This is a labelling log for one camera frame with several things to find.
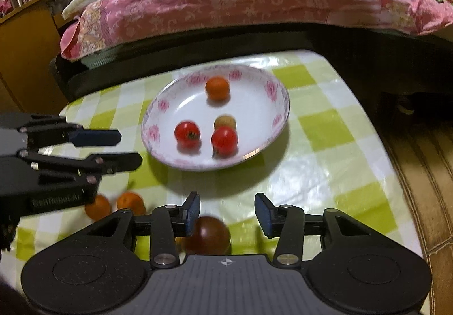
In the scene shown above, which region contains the small orange tangerine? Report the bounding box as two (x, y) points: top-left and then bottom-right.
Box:
(84, 195), (112, 222)
(205, 76), (230, 102)
(116, 191), (147, 216)

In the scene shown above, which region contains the small tan longan fruit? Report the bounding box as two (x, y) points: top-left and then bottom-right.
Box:
(214, 115), (236, 130)

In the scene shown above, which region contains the pink floral bed sheet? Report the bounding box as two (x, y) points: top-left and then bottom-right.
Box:
(60, 0), (452, 61)

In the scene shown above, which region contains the brown wooden headboard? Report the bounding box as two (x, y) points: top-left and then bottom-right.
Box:
(0, 0), (69, 115)

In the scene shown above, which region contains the white floral ceramic plate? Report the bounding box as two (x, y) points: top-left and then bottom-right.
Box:
(140, 64), (290, 172)

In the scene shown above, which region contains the dark bed frame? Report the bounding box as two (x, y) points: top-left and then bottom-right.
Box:
(50, 24), (452, 112)

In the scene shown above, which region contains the dark purple plum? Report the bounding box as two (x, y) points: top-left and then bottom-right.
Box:
(182, 216), (231, 255)

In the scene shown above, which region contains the red cherry tomato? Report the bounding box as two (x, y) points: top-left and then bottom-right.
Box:
(211, 126), (238, 157)
(174, 121), (200, 148)

